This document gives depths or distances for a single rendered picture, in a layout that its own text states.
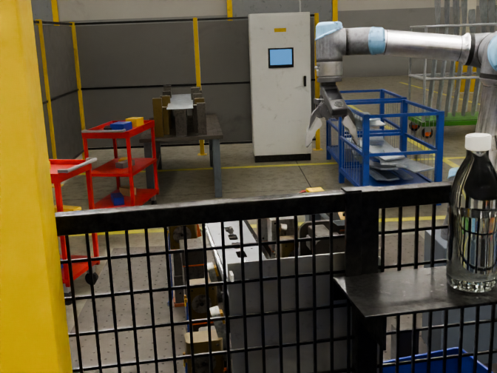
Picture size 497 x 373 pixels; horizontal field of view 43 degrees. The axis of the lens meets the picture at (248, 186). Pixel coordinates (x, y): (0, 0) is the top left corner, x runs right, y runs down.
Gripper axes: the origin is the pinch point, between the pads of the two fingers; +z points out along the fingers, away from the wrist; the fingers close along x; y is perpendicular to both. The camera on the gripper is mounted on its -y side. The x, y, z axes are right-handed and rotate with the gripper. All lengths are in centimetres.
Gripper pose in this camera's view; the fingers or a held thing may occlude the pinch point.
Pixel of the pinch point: (332, 146)
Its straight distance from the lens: 186.1
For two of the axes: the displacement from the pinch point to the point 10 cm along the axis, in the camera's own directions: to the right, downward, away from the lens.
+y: -1.4, -1.9, 9.7
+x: -9.9, 0.7, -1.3
